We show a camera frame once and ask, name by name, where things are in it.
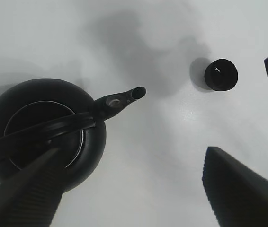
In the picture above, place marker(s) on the black cast iron teapot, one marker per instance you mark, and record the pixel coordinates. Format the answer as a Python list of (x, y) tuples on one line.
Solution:
[(41, 114)]

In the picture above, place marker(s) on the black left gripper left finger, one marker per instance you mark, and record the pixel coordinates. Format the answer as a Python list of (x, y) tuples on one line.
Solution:
[(31, 197)]

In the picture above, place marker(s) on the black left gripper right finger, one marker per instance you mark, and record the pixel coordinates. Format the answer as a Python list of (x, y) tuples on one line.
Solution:
[(238, 196)]

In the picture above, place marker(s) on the small black teacup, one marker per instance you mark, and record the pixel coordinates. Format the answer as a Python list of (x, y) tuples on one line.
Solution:
[(221, 75)]

